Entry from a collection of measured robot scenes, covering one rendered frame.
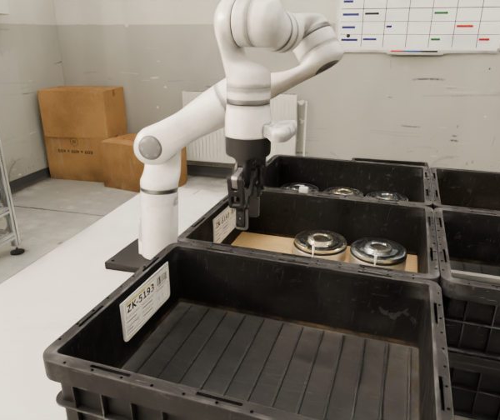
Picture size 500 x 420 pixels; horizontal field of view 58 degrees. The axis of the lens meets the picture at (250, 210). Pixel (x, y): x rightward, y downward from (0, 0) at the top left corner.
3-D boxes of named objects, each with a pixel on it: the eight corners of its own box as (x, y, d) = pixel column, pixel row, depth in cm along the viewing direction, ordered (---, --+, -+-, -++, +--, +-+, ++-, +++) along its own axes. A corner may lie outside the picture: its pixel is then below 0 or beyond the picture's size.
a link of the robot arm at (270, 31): (274, -9, 62) (307, 7, 74) (217, -8, 66) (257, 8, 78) (271, 45, 64) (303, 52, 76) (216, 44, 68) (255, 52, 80)
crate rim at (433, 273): (173, 253, 74) (172, 240, 73) (237, 196, 100) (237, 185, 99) (437, 296, 62) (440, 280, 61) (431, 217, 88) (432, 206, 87)
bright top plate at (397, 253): (347, 257, 83) (347, 255, 83) (355, 237, 92) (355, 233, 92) (404, 267, 80) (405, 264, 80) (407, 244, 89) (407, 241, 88)
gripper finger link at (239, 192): (227, 172, 72) (232, 202, 75) (223, 179, 70) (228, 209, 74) (244, 174, 71) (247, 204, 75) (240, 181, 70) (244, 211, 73)
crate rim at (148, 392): (37, 377, 47) (33, 357, 46) (173, 253, 74) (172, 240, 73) (454, 493, 35) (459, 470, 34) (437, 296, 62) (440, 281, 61)
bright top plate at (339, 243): (287, 248, 87) (287, 245, 87) (302, 228, 96) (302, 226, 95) (340, 257, 83) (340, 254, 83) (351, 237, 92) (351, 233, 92)
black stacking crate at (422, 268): (178, 304, 77) (174, 243, 73) (238, 236, 103) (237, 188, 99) (427, 353, 65) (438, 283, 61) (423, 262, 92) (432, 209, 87)
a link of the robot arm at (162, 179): (146, 120, 112) (147, 187, 118) (132, 125, 103) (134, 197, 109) (182, 122, 111) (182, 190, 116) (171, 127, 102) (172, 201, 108)
